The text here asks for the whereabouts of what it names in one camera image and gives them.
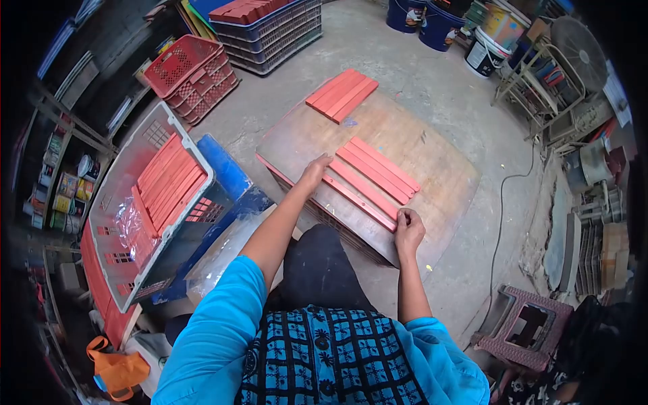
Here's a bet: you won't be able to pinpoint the person's right hand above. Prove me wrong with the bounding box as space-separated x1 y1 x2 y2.
394 208 427 261

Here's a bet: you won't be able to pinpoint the person's left hand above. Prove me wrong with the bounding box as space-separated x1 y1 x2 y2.
299 153 335 196

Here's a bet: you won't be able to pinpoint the person's left fingers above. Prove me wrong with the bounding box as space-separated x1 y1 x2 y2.
311 153 335 176

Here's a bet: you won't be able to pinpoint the narrow red strip with holes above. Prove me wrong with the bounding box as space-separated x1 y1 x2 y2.
322 173 399 234

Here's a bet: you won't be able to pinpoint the brown wooden board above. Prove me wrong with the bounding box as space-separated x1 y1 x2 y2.
255 90 482 269

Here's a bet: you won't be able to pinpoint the stack of red strips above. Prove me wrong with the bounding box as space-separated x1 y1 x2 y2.
305 68 380 125

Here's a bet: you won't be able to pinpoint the person's legs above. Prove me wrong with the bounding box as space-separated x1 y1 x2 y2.
164 224 378 346

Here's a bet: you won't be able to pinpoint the blue plastic drum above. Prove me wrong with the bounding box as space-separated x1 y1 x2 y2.
151 133 275 305

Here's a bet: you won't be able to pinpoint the clear plastic sheet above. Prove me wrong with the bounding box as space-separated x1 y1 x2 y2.
184 205 304 305

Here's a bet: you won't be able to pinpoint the stack of blue grey crates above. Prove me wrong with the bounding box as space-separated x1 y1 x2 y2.
208 0 324 77

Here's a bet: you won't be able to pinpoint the pile of red strips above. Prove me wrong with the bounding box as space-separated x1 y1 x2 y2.
130 132 210 240

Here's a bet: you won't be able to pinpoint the stack of red crates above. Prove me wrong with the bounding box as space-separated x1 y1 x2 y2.
143 34 240 127

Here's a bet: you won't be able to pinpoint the person's body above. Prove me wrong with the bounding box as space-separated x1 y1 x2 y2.
151 254 491 405

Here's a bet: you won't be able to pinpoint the purple plastic stool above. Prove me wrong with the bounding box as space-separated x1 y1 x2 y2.
473 285 575 373

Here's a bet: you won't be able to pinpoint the blue bucket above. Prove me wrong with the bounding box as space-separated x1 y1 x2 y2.
418 2 466 53
386 0 429 34

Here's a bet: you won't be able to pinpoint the white bucket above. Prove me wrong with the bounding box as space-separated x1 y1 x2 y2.
464 27 512 80

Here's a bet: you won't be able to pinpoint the grey plastic crate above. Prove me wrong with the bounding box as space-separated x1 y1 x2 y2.
86 101 237 315

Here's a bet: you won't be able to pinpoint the clear plastic bag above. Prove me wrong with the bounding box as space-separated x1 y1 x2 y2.
113 196 159 266

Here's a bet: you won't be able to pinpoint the colourful bucket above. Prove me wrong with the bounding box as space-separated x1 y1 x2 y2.
480 2 528 50

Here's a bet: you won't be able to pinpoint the round fan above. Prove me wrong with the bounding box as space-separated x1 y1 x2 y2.
550 15 609 93

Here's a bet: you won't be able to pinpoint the red flat crate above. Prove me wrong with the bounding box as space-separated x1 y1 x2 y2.
79 220 143 351

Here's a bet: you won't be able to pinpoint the white bag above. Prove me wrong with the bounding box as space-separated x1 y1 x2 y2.
124 331 173 399

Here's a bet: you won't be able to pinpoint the metal shelf with tins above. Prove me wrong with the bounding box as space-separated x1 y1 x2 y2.
20 85 120 237

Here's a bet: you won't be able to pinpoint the orange bag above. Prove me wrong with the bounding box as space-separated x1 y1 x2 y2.
85 335 152 403

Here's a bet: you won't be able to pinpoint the black cable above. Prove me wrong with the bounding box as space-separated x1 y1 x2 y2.
463 141 538 351

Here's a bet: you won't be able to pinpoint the metal chair frame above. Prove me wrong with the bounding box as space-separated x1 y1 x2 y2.
493 43 589 143

